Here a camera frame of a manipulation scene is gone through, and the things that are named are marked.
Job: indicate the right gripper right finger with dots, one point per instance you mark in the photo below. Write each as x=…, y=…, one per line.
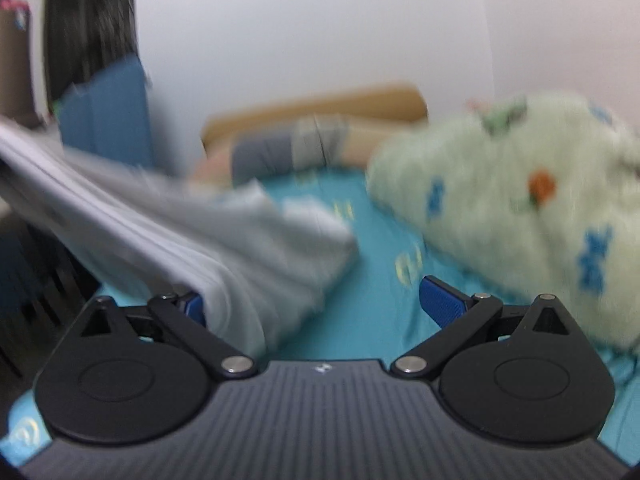
x=517, y=374

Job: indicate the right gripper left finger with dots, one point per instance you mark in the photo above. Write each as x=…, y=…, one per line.
x=128, y=375

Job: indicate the white garment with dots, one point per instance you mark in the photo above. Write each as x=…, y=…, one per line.
x=261, y=267

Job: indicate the green fleece blanket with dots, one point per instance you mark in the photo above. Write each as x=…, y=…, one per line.
x=537, y=194

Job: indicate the blue grey cushion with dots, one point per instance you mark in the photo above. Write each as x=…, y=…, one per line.
x=108, y=116

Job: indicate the cardboard box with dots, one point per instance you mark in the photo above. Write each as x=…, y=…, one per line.
x=17, y=100

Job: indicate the colour block pillow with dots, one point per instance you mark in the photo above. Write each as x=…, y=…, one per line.
x=312, y=142

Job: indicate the tan headboard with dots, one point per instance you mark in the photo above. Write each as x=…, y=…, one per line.
x=400, y=102

